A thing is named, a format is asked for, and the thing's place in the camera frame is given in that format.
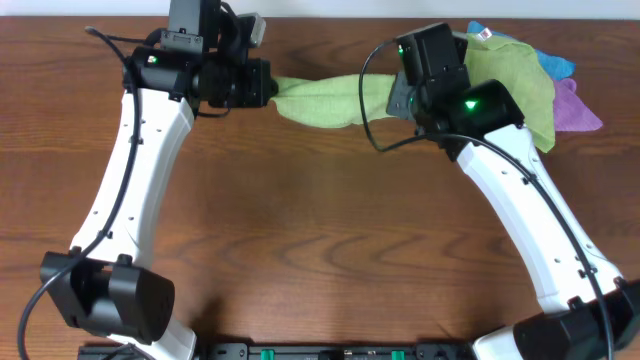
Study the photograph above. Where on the purple microfiber cloth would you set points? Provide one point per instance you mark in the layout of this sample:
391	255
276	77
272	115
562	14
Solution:
569	111

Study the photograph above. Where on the olive green microfiber cloth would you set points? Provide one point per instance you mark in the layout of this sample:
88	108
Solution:
515	64

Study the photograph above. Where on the blue microfiber cloth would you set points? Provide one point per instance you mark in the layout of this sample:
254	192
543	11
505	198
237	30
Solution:
558	68

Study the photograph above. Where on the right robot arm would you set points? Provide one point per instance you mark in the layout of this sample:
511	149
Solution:
588	309

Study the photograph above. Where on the light green microfiber cloth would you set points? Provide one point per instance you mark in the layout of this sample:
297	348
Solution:
332	103

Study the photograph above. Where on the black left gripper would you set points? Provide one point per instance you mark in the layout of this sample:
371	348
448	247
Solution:
261	82

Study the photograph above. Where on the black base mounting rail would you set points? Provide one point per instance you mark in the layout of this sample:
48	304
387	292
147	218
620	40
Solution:
419	351

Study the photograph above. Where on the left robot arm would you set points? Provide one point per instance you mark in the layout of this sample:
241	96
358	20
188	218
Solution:
104	283

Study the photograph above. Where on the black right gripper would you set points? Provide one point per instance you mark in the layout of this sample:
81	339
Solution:
396	100

